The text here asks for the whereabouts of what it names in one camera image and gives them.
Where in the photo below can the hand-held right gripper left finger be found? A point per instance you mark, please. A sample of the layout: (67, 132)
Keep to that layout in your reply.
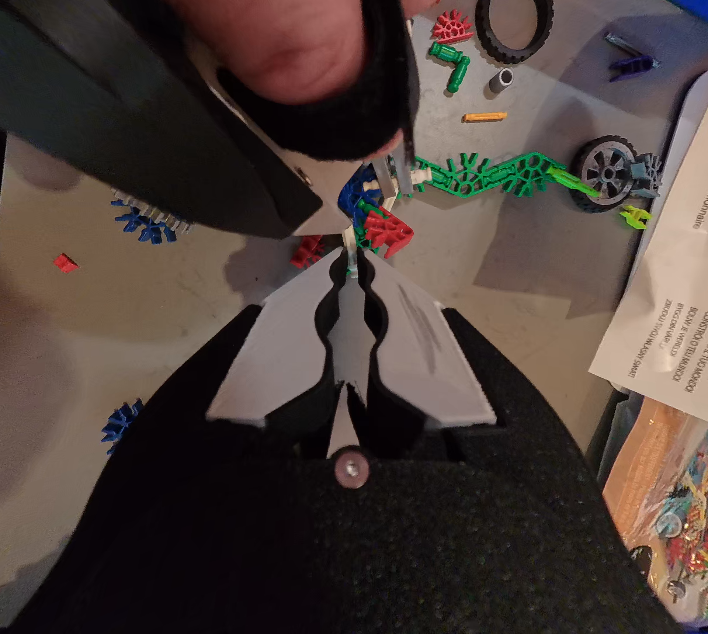
(276, 363)

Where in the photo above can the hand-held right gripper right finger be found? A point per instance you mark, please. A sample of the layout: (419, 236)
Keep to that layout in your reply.
(426, 368)

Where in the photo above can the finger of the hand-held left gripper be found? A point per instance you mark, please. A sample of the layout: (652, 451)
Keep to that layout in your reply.
(332, 186)

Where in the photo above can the blue red toy model core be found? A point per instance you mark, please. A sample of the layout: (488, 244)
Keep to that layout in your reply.
(387, 230)

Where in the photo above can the short white rod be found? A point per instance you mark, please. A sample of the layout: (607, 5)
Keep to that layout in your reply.
(352, 258)

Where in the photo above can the red fan connector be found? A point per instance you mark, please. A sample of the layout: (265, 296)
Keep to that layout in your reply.
(307, 252)

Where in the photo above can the blue grey snowflake connector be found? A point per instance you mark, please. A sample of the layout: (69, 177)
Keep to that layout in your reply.
(146, 222)

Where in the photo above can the small red clip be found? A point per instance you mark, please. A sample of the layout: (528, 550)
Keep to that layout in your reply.
(66, 263)

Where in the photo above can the short yellow rod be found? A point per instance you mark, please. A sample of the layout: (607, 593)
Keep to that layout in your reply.
(484, 118)

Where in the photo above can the short green rod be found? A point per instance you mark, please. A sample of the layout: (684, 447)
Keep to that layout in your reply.
(445, 53)
(459, 74)

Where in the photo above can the grey spacer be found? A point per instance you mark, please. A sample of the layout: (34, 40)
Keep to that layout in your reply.
(500, 81)

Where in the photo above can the small red connector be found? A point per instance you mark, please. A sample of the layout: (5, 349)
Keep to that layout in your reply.
(453, 28)

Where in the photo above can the small black tyre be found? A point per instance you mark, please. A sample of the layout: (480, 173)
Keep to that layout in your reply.
(482, 20)

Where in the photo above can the light green rod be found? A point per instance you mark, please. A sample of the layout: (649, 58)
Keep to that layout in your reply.
(575, 183)

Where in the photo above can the toy instruction booklet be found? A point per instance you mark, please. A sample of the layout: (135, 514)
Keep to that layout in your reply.
(658, 285)

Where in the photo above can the lime green clip connector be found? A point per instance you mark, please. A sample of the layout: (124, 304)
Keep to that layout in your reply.
(635, 217)

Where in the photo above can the grey wheel with black tyre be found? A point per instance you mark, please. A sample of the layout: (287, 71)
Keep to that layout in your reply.
(605, 172)

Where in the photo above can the blue purple connector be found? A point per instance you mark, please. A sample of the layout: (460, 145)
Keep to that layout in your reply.
(633, 61)

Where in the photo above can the white book stand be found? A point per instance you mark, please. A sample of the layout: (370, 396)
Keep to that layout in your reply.
(698, 103)

